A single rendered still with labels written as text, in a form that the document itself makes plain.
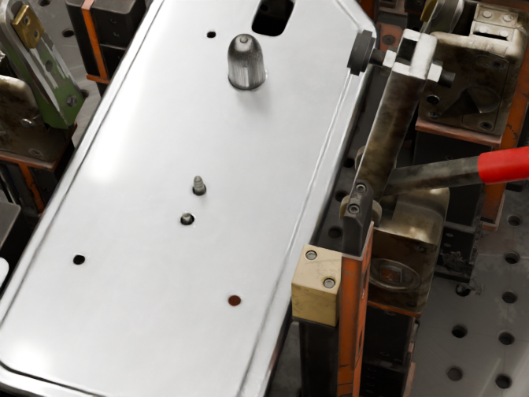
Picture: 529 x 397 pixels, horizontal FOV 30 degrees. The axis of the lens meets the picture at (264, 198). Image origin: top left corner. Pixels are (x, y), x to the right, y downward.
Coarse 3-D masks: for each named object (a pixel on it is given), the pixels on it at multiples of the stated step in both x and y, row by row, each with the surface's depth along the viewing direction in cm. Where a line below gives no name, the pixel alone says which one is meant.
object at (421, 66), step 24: (360, 48) 60; (408, 48) 61; (432, 48) 60; (360, 72) 62; (384, 72) 61; (408, 72) 59; (432, 72) 60; (384, 96) 61; (408, 96) 61; (384, 120) 63; (408, 120) 63; (384, 144) 65; (360, 168) 69; (384, 168) 68
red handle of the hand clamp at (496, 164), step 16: (464, 160) 68; (480, 160) 66; (496, 160) 66; (512, 160) 65; (528, 160) 64; (400, 176) 71; (416, 176) 70; (432, 176) 69; (448, 176) 68; (464, 176) 67; (480, 176) 66; (496, 176) 66; (512, 176) 65; (528, 176) 65; (384, 192) 72; (400, 192) 71
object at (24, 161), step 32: (0, 64) 84; (0, 96) 85; (32, 96) 84; (0, 128) 90; (32, 128) 87; (0, 160) 95; (32, 160) 92; (64, 160) 96; (32, 192) 100; (32, 224) 105
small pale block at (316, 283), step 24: (312, 264) 69; (336, 264) 69; (312, 288) 68; (336, 288) 68; (312, 312) 71; (336, 312) 70; (312, 336) 76; (336, 336) 78; (312, 360) 79; (336, 360) 82; (312, 384) 84; (336, 384) 87
